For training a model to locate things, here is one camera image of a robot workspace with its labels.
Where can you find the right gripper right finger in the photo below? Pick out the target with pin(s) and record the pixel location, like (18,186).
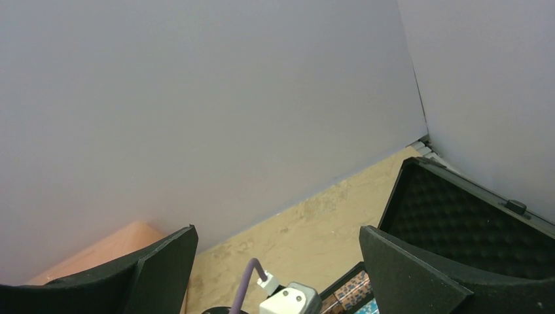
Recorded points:
(407,279)

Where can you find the blue chip row in case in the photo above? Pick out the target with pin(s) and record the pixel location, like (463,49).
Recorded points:
(369,308)

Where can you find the aluminium frame rail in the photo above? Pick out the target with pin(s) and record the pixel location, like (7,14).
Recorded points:
(424,147)

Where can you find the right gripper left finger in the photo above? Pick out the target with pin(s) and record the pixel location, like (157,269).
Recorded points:
(151,280)

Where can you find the black poker set case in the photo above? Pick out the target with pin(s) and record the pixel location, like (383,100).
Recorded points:
(437,210)

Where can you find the pink plastic storage box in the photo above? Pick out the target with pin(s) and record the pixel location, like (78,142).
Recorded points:
(131,238)

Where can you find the brown chip row in case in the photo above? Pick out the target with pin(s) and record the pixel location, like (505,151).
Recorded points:
(344,297)

